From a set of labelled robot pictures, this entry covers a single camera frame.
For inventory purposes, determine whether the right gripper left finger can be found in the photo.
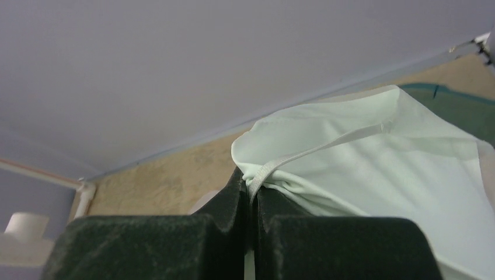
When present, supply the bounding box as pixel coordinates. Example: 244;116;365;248
41;169;247;279

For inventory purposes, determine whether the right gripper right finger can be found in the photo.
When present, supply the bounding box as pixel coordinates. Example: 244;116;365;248
253;188;442;279

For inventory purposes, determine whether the pale mint green bra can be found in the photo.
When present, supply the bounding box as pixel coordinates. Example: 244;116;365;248
231;85;494;279

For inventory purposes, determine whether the pink-trimmed mesh laundry bag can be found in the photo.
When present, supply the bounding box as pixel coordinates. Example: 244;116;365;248
188;190;219;215

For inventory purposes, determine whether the teal plastic bin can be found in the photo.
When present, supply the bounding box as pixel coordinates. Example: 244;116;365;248
399;83;494;146

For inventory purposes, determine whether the white PVC pipe frame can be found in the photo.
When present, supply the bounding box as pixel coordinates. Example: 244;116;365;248
0;158;97;268

